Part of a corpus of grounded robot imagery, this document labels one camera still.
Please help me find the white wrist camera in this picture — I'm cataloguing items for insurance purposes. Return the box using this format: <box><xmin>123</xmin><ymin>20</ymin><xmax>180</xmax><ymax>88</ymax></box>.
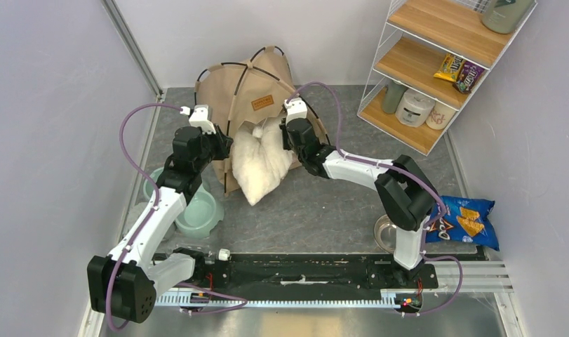
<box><xmin>283</xmin><ymin>98</ymin><xmax>308</xmax><ymax>125</ymax></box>
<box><xmin>180</xmin><ymin>105</ymin><xmax>216</xmax><ymax>134</ymax></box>

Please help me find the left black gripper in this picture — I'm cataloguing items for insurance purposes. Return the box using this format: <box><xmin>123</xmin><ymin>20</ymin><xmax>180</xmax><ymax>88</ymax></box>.
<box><xmin>194</xmin><ymin>124</ymin><xmax>234</xmax><ymax>172</ymax></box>

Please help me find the tan fabric pet tent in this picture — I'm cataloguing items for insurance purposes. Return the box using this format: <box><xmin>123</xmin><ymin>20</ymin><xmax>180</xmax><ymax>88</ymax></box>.
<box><xmin>214</xmin><ymin>57</ymin><xmax>303</xmax><ymax>170</ymax></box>

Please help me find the stainless steel bowl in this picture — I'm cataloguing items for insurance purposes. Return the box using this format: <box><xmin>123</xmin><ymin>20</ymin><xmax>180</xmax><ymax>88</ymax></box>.
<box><xmin>373</xmin><ymin>214</ymin><xmax>397</xmax><ymax>254</ymax></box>

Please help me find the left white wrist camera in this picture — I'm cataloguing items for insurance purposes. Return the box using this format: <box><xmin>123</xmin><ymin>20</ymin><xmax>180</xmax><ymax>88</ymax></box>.
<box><xmin>180</xmin><ymin>105</ymin><xmax>216</xmax><ymax>134</ymax></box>

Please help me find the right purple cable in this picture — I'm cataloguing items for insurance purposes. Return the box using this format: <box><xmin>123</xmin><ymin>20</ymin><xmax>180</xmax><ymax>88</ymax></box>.
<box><xmin>286</xmin><ymin>81</ymin><xmax>464</xmax><ymax>318</ymax></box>

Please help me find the clear plastic bottle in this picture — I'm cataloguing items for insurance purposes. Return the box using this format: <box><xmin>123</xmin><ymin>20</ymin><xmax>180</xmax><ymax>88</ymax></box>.
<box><xmin>179</xmin><ymin>246</ymin><xmax>231</xmax><ymax>261</ymax></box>

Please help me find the long black tent pole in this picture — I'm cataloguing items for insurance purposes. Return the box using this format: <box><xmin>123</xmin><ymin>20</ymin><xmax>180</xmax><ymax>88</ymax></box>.
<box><xmin>249</xmin><ymin>46</ymin><xmax>331</xmax><ymax>145</ymax></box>

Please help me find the yellow M&M's bag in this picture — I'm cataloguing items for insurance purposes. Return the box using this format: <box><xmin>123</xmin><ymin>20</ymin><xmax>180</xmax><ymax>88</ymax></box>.
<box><xmin>434</xmin><ymin>53</ymin><xmax>465</xmax><ymax>82</ymax></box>

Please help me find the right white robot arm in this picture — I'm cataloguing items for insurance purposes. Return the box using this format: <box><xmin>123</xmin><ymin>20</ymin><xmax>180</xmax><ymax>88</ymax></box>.
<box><xmin>280</xmin><ymin>118</ymin><xmax>442</xmax><ymax>287</ymax></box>

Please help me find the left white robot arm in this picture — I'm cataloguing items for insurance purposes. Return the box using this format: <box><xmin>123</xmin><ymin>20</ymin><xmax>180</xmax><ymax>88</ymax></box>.
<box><xmin>87</xmin><ymin>124</ymin><xmax>233</xmax><ymax>323</ymax></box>

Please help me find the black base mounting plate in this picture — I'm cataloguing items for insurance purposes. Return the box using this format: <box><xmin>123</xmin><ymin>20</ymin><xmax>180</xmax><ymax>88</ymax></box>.
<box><xmin>188</xmin><ymin>253</ymin><xmax>439</xmax><ymax>301</ymax></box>

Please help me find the mint green pet bowl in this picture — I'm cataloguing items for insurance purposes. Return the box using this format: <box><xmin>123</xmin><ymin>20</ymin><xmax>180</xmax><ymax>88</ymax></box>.
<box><xmin>136</xmin><ymin>168</ymin><xmax>225</xmax><ymax>241</ymax></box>

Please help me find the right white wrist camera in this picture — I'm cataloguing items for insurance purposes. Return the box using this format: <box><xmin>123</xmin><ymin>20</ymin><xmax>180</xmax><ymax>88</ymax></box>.
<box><xmin>283</xmin><ymin>98</ymin><xmax>308</xmax><ymax>125</ymax></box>

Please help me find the cream printed cup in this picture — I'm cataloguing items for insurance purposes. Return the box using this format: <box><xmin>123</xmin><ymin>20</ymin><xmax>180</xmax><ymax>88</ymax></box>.
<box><xmin>425</xmin><ymin>102</ymin><xmax>456</xmax><ymax>130</ymax></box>

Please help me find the grey-green jar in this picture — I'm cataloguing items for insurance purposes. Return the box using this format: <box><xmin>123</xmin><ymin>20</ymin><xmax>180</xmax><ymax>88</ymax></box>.
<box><xmin>481</xmin><ymin>0</ymin><xmax>535</xmax><ymax>34</ymax></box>

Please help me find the white fluffy pillow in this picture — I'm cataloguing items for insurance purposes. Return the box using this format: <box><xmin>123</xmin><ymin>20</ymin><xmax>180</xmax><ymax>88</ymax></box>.
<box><xmin>231</xmin><ymin>117</ymin><xmax>294</xmax><ymax>206</ymax></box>

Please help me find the green cylinder bottle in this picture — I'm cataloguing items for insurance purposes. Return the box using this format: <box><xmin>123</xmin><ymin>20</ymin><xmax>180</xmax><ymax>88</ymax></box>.
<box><xmin>381</xmin><ymin>80</ymin><xmax>408</xmax><ymax>114</ymax></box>

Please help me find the white wire wooden shelf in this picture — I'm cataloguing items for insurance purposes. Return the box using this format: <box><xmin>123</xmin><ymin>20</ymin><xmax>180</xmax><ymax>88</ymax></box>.
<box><xmin>357</xmin><ymin>1</ymin><xmax>537</xmax><ymax>155</ymax></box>

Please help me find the blue Doritos chip bag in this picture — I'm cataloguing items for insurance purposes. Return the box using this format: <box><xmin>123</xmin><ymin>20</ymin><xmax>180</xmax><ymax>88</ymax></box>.
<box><xmin>425</xmin><ymin>196</ymin><xmax>500</xmax><ymax>251</ymax></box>

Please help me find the white toilet paper roll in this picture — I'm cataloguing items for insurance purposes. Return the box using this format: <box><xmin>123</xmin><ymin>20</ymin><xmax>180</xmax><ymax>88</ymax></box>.
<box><xmin>395</xmin><ymin>88</ymin><xmax>436</xmax><ymax>128</ymax></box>

